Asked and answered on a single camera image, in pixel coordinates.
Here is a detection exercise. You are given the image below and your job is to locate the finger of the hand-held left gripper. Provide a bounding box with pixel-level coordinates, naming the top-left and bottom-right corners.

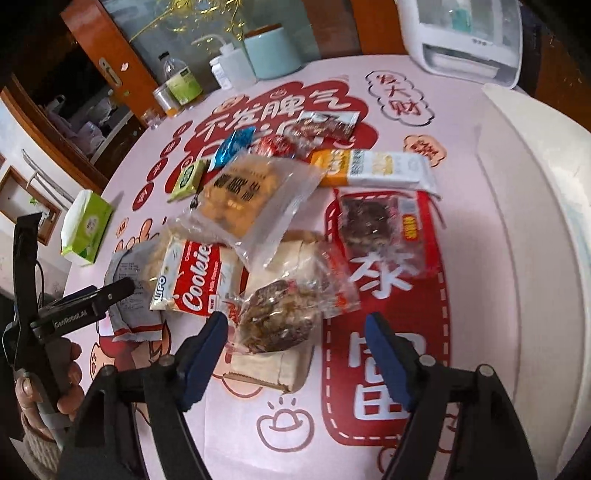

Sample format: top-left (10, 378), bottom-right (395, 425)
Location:
top-left (90, 278), bottom-right (136, 315)

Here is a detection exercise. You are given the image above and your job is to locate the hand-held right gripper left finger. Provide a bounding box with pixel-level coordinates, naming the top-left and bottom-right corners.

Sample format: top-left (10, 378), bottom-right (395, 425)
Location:
top-left (58, 313), bottom-right (229, 480)

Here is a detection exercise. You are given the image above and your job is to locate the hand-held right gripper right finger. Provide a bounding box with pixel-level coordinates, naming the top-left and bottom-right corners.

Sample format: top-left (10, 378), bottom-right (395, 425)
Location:
top-left (364, 312), bottom-right (539, 480)

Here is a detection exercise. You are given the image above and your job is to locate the grey and white snack packet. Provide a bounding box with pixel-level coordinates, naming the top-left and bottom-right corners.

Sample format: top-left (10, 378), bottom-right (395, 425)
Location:
top-left (104, 242), bottom-right (171, 342)

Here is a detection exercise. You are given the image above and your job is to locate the beige snack packet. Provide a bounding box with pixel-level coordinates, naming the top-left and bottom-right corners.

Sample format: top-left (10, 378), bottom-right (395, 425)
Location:
top-left (224, 342), bottom-right (315, 394)

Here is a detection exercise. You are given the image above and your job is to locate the red and white cookie packet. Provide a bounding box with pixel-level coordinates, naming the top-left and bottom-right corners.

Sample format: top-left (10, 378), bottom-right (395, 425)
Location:
top-left (148, 233), bottom-right (250, 319)

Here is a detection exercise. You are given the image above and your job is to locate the clear packet of nut ball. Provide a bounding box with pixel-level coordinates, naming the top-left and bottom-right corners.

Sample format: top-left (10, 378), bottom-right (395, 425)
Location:
top-left (226, 277), bottom-right (324, 356)

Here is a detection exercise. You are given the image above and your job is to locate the small green snack box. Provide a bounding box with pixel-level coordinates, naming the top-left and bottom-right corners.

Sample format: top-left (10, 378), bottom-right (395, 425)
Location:
top-left (167, 161), bottom-right (211, 204)

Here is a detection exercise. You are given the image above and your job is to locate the clear packet of bread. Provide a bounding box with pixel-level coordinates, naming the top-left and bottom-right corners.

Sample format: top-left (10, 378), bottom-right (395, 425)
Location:
top-left (272, 231), bottom-right (361, 319)

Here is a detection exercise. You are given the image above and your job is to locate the clear bag dark brownie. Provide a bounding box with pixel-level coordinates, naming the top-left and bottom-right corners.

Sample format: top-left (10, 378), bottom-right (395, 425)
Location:
top-left (335, 189), bottom-right (444, 280)

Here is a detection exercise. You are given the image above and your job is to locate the clear packet of yellow biscuits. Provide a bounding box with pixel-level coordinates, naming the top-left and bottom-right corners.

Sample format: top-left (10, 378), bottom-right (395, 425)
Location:
top-left (168, 154), bottom-right (326, 271)

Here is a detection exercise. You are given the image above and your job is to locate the blue snack packet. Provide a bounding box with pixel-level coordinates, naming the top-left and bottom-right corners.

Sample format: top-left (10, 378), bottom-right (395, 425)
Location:
top-left (206, 127), bottom-right (257, 172)

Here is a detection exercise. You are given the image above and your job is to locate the orange and white oat bar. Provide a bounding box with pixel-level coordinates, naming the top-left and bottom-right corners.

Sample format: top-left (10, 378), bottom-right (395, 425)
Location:
top-left (310, 148), bottom-right (441, 200)

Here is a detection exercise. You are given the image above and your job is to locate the white plastic storage bin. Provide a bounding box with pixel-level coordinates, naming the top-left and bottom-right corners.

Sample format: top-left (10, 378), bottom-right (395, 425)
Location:
top-left (475, 83), bottom-right (591, 467)

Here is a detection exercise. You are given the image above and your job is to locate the red candy packet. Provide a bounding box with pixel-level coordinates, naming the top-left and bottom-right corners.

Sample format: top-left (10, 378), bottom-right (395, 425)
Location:
top-left (252, 134), bottom-right (301, 161)

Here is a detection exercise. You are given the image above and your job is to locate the dark red clear snack packet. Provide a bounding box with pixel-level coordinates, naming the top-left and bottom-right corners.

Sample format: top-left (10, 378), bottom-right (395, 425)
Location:
top-left (288, 111), bottom-right (361, 148)

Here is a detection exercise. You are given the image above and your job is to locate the person's left hand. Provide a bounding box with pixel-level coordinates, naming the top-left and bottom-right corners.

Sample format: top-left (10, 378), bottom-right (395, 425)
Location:
top-left (14, 344), bottom-right (86, 439)

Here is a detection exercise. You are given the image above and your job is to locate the green tissue box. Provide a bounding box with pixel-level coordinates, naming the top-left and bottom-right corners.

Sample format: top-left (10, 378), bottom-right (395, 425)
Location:
top-left (60, 190), bottom-right (115, 267)

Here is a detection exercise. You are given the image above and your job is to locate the pink printed tablecloth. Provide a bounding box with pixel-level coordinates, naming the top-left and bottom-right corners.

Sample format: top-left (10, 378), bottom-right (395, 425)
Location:
top-left (62, 58), bottom-right (568, 480)

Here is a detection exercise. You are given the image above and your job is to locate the small glass jar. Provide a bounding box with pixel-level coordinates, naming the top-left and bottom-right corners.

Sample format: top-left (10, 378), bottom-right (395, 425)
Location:
top-left (152, 84), bottom-right (182, 116)

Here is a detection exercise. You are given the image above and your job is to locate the clear bottle with green label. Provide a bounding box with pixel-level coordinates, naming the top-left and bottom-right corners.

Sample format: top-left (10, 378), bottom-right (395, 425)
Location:
top-left (158, 52), bottom-right (205, 110)

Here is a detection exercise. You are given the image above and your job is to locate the brown wooden door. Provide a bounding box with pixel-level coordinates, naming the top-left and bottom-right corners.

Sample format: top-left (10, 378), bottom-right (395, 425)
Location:
top-left (60, 0), bottom-right (164, 118)

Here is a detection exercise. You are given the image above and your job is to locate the white squeeze bottle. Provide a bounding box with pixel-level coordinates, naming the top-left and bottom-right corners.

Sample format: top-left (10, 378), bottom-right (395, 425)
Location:
top-left (209, 34), bottom-right (257, 89)

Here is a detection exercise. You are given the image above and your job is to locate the teal canister with wooden lid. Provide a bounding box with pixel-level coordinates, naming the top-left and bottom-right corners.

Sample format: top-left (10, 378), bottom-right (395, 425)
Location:
top-left (242, 23), bottom-right (303, 80)

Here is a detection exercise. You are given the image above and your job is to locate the white countertop appliance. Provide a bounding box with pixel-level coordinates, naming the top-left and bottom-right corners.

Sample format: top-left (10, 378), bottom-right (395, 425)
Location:
top-left (397, 0), bottom-right (525, 89)

